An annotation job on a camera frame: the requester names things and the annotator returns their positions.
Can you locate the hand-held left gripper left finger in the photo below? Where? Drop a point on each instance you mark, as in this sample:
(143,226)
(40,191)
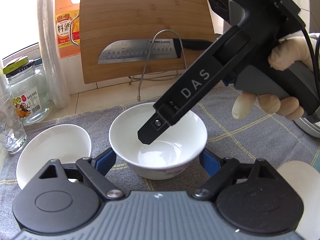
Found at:
(106,161)

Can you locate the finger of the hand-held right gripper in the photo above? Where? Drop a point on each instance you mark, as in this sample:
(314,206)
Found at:
(152,130)

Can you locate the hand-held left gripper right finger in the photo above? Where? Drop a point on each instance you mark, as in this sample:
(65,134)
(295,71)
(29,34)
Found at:
(207,161)

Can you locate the small white floral bowl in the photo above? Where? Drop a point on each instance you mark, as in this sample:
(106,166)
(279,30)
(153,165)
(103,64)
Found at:
(50,150)
(180,140)

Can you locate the white deep plate with flowers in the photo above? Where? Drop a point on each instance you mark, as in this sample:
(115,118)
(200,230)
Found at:
(295,177)
(310,130)

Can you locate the person's right forearm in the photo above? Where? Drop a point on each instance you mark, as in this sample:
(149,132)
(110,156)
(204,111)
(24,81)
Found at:
(316,41)

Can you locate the person's right hand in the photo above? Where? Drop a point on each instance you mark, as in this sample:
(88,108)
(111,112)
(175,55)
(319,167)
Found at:
(287,52)

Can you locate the grey checked cloth mat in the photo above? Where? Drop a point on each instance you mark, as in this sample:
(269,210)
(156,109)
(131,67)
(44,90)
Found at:
(237,142)

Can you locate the clear drinking glass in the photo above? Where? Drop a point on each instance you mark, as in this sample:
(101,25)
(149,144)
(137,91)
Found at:
(11,135)

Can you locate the labelled glass jar black lid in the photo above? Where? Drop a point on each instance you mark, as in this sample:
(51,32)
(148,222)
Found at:
(30,97)

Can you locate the sleeve of clear plastic cups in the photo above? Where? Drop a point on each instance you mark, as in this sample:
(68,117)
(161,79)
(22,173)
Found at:
(52,67)

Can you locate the bamboo cutting board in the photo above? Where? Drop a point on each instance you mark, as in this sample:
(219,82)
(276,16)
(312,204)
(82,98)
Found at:
(125,17)

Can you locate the orange cooking wine bottle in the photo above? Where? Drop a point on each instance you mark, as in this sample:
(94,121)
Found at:
(63,30)

